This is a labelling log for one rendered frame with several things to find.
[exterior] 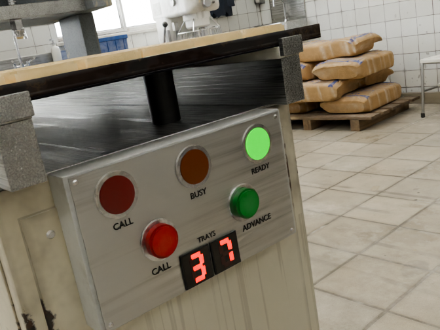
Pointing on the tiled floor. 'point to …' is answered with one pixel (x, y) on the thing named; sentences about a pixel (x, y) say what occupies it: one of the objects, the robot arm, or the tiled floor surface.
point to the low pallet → (317, 116)
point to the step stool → (423, 78)
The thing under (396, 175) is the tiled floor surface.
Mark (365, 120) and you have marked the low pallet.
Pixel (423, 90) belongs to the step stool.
